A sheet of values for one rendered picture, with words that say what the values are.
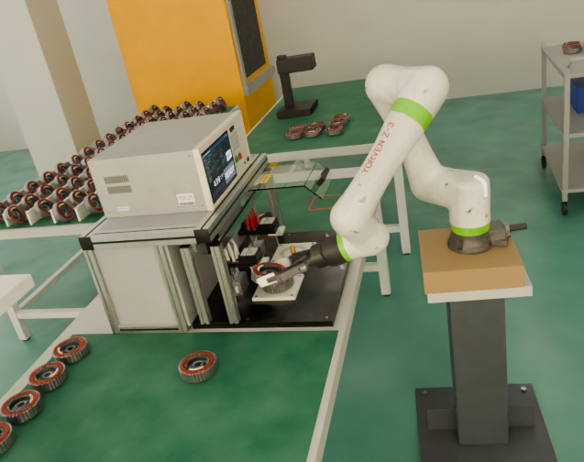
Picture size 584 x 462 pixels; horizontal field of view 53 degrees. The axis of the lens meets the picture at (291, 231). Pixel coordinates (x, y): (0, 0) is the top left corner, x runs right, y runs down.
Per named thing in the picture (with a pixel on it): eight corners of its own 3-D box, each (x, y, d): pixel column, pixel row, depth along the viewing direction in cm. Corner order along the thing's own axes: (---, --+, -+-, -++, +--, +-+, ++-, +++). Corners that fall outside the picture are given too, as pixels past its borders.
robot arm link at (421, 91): (429, 82, 174) (409, 55, 167) (465, 84, 164) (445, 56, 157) (399, 133, 172) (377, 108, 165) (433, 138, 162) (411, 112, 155)
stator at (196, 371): (182, 363, 177) (180, 353, 175) (219, 356, 177) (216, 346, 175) (179, 387, 166) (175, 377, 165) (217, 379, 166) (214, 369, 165)
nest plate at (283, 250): (316, 244, 228) (315, 241, 228) (309, 263, 215) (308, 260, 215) (280, 247, 232) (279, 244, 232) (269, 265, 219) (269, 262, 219)
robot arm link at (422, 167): (432, 181, 211) (376, 54, 181) (468, 190, 199) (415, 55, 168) (410, 204, 208) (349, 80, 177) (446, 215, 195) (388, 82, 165)
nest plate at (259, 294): (303, 276, 207) (303, 273, 207) (295, 300, 194) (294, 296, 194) (263, 278, 211) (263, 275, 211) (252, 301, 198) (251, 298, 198)
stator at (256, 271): (291, 274, 188) (292, 264, 187) (280, 290, 178) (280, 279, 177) (258, 269, 191) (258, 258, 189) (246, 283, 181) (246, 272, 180)
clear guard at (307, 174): (333, 174, 227) (331, 159, 224) (322, 199, 206) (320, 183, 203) (253, 181, 236) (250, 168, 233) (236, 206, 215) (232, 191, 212)
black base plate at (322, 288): (358, 233, 236) (357, 227, 235) (333, 326, 180) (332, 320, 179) (247, 239, 249) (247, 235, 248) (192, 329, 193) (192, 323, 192)
